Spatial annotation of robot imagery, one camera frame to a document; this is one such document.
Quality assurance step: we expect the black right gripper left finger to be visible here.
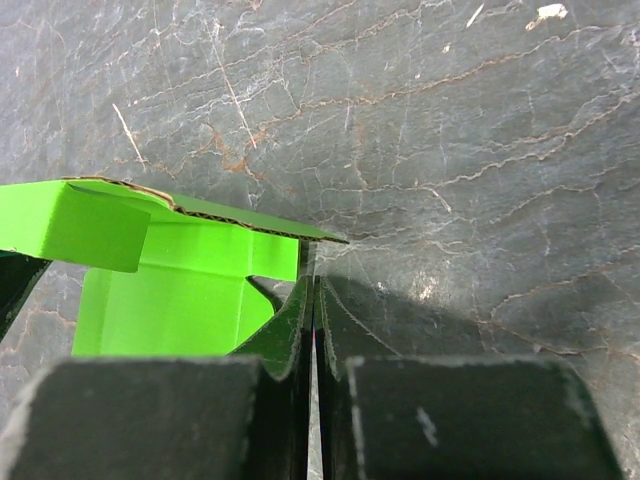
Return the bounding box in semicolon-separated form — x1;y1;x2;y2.
1;276;312;479

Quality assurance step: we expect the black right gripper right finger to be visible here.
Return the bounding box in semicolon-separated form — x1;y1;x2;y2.
314;277;623;479

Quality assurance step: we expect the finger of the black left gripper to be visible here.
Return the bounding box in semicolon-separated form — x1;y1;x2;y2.
0;251;52;340

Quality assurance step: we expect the green paper box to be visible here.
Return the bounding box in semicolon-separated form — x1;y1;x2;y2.
1;176;333;356

